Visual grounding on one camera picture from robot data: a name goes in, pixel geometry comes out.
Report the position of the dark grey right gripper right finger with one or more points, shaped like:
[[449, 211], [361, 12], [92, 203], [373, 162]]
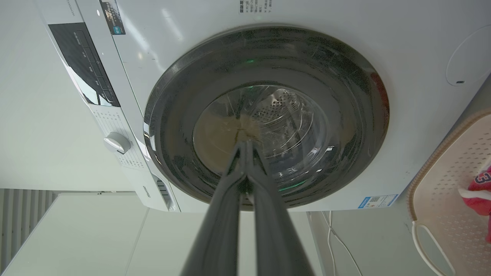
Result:
[[274, 230]]

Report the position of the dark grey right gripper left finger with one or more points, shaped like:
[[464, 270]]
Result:
[[218, 226]]

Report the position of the beige perforated laundry basket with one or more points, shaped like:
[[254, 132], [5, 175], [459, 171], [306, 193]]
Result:
[[441, 207]]

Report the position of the silver washing machine control knob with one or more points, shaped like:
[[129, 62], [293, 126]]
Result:
[[117, 142]]

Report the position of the round dark washing machine door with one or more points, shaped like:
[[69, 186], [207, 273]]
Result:
[[345, 115]]

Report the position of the white slatted radiator panel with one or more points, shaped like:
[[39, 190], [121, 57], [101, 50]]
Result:
[[19, 214]]

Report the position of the red sports jersey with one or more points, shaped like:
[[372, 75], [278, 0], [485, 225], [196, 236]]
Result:
[[479, 195]]

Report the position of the white front-load washing machine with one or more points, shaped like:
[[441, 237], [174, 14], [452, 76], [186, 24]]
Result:
[[402, 57]]

